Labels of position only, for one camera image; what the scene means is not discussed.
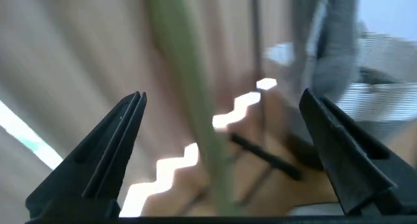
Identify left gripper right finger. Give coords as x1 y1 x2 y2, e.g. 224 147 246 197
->
298 88 417 217

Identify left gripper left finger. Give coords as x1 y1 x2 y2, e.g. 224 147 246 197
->
25 91 148 218

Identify green long-sleeved shirt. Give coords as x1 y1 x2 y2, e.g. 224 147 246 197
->
144 0 244 217

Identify white laundry basket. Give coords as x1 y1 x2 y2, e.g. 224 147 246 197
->
263 31 417 173

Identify black clothes rack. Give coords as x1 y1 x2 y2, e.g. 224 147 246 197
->
182 0 304 215

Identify pale grey shorts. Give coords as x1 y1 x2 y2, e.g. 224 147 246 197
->
291 0 360 100

